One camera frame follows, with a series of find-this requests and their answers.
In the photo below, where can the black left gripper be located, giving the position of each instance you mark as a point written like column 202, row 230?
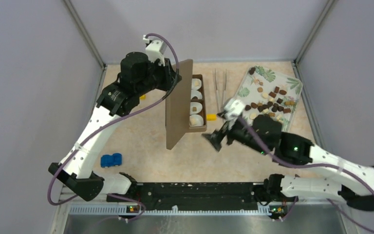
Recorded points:
column 169, row 74

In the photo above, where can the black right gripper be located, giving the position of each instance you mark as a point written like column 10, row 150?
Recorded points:
column 216, row 137

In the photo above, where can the metal tweezers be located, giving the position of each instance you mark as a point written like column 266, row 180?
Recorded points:
column 220, row 90

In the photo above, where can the gold box lid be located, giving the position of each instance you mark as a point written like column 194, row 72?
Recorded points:
column 177, row 106

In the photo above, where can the brown chocolate box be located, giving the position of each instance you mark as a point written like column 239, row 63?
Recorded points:
column 203, row 112

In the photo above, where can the white chocolate block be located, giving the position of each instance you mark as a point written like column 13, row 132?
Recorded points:
column 193, row 122

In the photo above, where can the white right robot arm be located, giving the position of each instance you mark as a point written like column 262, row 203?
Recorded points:
column 339, row 180

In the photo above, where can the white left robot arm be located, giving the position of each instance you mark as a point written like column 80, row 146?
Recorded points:
column 75, row 170

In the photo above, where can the floral white serving tray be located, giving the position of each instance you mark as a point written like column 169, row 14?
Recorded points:
column 265, row 91

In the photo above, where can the yellow block centre table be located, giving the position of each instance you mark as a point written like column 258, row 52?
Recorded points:
column 211, row 117

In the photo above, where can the white paper cup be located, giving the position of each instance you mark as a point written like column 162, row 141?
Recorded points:
column 198, row 105
column 193, row 81
column 199, row 118
column 195, row 94

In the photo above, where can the blue toy car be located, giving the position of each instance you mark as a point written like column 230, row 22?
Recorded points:
column 112, row 160

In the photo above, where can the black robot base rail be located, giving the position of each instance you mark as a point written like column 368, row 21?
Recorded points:
column 210, row 196

